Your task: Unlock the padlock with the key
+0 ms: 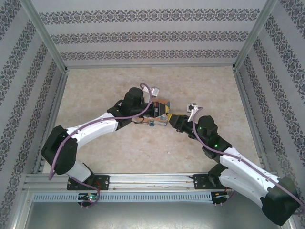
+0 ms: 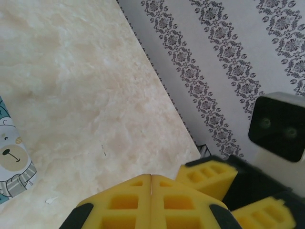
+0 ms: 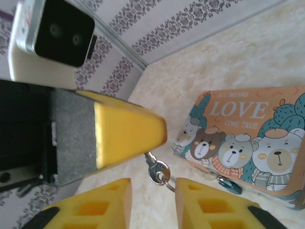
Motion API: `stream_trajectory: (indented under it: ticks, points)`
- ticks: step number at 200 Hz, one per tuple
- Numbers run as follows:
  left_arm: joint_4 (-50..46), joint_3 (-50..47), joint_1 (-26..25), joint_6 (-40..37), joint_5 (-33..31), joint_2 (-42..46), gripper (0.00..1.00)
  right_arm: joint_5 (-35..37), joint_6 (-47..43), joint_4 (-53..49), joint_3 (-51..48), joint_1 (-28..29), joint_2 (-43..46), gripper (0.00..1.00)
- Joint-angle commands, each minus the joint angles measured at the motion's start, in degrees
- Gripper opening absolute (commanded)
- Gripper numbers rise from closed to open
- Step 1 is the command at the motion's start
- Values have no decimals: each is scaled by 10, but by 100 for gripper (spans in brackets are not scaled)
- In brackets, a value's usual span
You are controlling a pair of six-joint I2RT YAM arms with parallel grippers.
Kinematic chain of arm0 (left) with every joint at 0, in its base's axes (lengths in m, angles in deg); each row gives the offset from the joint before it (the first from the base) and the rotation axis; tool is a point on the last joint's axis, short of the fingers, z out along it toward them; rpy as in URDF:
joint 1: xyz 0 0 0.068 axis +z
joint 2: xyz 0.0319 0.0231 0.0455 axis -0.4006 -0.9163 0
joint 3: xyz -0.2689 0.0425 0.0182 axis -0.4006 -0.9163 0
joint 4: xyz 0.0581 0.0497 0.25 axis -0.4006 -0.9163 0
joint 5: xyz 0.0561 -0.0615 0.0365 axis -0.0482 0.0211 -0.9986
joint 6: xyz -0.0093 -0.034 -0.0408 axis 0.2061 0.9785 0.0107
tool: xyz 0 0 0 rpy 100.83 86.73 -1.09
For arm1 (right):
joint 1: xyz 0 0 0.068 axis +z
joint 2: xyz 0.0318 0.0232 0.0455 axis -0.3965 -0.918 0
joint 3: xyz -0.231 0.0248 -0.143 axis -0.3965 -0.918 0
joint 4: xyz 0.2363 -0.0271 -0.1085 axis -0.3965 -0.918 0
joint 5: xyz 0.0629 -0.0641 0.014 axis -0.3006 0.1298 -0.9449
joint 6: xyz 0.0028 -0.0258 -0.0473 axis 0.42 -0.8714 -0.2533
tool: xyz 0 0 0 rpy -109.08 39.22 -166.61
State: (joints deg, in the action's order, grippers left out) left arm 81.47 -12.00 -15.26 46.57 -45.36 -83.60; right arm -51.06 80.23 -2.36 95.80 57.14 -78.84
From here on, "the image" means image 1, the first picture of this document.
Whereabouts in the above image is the cartoon print LOVE diary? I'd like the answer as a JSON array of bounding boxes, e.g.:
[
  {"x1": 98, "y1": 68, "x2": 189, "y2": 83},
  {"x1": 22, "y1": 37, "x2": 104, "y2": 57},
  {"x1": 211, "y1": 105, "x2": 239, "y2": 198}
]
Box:
[{"x1": 132, "y1": 97, "x2": 172, "y2": 127}]

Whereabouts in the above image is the green LED controller board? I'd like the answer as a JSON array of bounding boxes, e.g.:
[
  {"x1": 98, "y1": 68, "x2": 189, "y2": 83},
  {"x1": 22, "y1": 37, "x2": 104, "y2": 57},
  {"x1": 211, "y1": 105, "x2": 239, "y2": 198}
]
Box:
[
  {"x1": 78, "y1": 193, "x2": 100, "y2": 201},
  {"x1": 213, "y1": 191, "x2": 230, "y2": 201}
]

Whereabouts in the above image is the aluminium side floor rail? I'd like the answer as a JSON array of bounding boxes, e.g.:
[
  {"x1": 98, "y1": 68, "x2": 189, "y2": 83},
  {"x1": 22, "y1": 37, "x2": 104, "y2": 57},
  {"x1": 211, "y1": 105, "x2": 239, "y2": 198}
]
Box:
[
  {"x1": 232, "y1": 66, "x2": 272, "y2": 172},
  {"x1": 32, "y1": 68, "x2": 69, "y2": 174}
]

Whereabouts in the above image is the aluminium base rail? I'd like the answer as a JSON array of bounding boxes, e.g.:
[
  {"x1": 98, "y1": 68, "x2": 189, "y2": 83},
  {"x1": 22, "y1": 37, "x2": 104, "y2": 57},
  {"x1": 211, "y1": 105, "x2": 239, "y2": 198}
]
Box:
[{"x1": 23, "y1": 173, "x2": 279, "y2": 192}]

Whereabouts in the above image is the slotted grey cable duct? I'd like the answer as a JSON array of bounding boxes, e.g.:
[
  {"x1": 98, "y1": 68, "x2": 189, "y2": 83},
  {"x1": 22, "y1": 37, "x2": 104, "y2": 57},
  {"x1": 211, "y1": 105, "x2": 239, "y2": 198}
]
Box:
[{"x1": 31, "y1": 192, "x2": 213, "y2": 204}]

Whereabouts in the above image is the aluminium frame post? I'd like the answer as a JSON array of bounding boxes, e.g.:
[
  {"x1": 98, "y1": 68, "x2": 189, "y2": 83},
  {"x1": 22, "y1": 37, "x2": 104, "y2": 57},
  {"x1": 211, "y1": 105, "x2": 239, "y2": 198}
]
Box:
[
  {"x1": 233, "y1": 0, "x2": 279, "y2": 72},
  {"x1": 19, "y1": 0, "x2": 69, "y2": 72}
]

